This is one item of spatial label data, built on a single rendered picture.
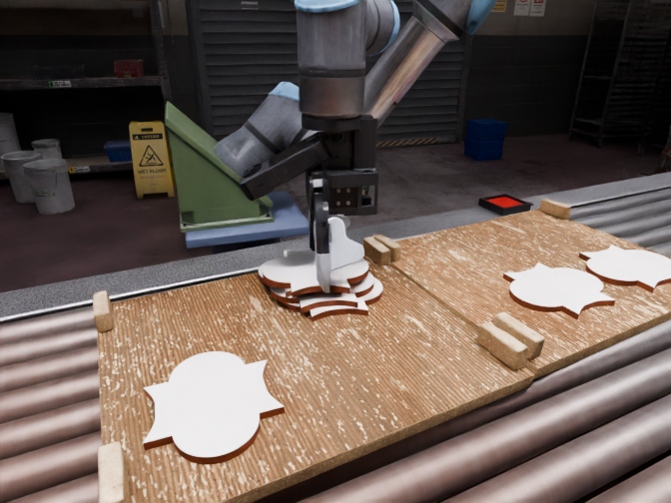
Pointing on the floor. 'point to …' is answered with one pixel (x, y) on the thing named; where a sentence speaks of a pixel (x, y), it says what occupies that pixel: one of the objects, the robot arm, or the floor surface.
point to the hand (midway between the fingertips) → (317, 267)
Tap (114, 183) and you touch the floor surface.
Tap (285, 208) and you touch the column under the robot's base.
